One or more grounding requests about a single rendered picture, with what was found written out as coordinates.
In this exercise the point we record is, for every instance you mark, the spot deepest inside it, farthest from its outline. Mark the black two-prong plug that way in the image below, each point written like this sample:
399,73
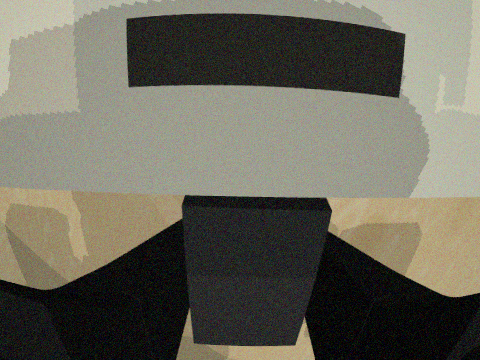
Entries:
251,263

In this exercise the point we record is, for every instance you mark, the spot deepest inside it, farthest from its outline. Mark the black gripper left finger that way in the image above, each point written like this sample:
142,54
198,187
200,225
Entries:
133,308

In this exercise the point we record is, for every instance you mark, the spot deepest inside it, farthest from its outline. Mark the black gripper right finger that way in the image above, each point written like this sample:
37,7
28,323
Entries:
362,310

